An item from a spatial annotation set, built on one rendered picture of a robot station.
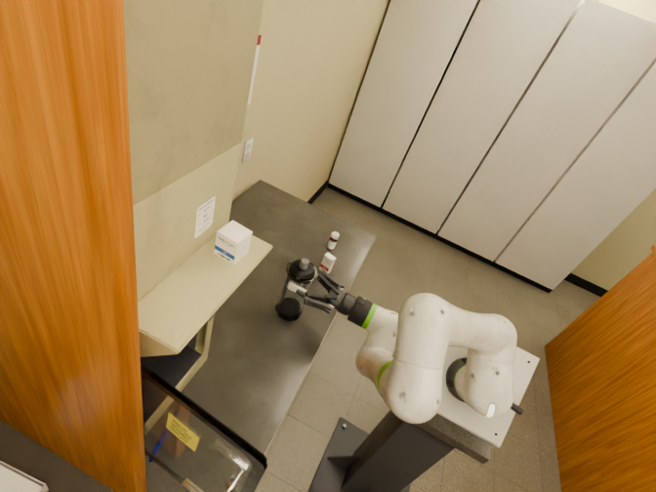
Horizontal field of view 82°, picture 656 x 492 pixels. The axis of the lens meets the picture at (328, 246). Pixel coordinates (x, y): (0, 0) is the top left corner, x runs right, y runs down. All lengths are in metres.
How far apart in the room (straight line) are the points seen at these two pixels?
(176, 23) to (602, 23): 3.16
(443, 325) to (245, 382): 0.68
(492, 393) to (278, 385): 0.64
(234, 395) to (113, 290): 0.85
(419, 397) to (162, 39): 0.76
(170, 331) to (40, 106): 0.40
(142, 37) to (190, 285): 0.42
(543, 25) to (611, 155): 1.12
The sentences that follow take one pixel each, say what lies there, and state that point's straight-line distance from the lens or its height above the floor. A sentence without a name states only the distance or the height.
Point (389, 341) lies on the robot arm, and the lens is 1.29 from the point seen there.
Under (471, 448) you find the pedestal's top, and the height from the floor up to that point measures 0.94.
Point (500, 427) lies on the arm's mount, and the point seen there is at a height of 0.99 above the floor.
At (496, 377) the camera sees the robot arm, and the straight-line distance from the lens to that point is 1.23.
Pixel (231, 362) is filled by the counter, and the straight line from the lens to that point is 1.32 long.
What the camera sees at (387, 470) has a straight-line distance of 1.91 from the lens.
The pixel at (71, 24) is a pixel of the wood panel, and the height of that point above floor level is 1.97.
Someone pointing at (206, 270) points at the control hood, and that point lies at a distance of 0.77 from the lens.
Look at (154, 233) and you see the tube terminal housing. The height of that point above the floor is 1.63.
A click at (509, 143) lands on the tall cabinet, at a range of 3.57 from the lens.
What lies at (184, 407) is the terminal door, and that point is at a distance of 0.76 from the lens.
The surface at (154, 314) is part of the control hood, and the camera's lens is 0.70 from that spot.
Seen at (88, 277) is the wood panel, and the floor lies 1.71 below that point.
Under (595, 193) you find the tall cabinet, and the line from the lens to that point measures 3.81.
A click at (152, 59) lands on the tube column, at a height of 1.90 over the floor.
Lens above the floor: 2.07
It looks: 39 degrees down
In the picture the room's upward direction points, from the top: 21 degrees clockwise
